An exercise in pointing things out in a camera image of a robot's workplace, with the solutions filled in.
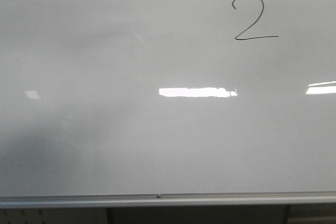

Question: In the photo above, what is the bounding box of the white whiteboard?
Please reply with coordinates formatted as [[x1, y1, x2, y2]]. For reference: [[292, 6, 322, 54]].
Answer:
[[1, 0, 335, 197]]

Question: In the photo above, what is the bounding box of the dark cabinet under whiteboard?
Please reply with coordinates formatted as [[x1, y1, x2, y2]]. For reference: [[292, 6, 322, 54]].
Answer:
[[106, 205, 291, 223]]

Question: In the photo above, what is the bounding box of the grey perforated panel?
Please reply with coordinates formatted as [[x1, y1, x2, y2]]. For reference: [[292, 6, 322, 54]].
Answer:
[[1, 208, 108, 223]]

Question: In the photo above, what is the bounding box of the aluminium whiteboard tray rail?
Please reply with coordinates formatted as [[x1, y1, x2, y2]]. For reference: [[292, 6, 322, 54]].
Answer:
[[1, 191, 335, 209]]

